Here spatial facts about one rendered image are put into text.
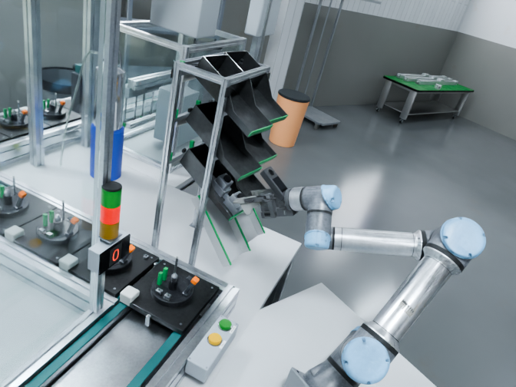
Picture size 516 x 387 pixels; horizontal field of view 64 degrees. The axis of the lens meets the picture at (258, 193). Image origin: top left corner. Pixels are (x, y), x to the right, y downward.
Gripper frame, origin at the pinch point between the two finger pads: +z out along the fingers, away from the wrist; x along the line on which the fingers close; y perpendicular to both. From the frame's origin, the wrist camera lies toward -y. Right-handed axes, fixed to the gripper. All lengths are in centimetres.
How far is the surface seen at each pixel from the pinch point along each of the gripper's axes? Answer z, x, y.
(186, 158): 16.9, -4.6, -16.3
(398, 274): 23, 208, 133
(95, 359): 21, -56, 30
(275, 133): 199, 341, 14
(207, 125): 3.8, -4.6, -26.1
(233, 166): 0.0, -1.3, -11.0
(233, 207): 4.6, -1.0, 3.7
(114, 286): 31, -37, 18
